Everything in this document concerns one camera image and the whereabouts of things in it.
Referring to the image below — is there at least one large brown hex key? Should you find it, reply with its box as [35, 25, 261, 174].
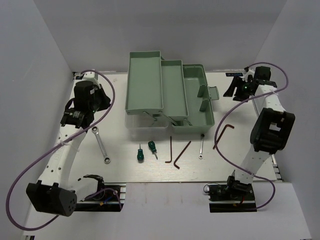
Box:
[212, 124, 235, 150]

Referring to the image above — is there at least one green plastic toolbox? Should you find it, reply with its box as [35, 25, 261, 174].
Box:
[125, 51, 220, 134]

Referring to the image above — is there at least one thin brown hex key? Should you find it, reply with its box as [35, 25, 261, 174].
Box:
[165, 136, 173, 164]

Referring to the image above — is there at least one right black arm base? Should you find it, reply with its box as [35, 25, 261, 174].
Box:
[203, 173, 257, 213]

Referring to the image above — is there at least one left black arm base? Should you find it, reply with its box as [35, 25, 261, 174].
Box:
[70, 174, 126, 212]

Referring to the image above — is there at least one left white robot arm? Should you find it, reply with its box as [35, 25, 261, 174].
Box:
[26, 80, 111, 217]

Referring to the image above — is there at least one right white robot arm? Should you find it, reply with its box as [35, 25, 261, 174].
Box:
[224, 66, 296, 200]

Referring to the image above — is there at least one right blue label sticker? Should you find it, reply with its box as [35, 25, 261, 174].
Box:
[225, 72, 243, 77]

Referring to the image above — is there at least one blue label sticker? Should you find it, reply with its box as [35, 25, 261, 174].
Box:
[74, 72, 83, 77]
[225, 72, 243, 77]

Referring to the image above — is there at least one left blue label sticker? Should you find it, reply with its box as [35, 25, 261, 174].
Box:
[74, 72, 83, 77]

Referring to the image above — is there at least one large silver ratchet wrench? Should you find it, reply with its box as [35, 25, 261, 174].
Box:
[91, 126, 111, 164]

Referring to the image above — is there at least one left green stubby screwdriver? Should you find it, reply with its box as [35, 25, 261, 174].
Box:
[137, 144, 144, 163]

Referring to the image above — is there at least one green stubby screwdriver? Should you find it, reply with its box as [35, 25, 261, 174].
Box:
[148, 141, 158, 159]
[137, 144, 144, 163]

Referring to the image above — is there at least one right green stubby screwdriver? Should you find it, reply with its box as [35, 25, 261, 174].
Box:
[148, 141, 158, 159]

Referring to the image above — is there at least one small silver wrench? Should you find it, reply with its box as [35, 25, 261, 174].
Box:
[198, 134, 205, 160]

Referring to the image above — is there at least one medium brown hex key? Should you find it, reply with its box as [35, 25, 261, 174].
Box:
[173, 140, 192, 170]

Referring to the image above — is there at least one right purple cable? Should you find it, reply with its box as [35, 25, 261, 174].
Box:
[213, 62, 277, 210]

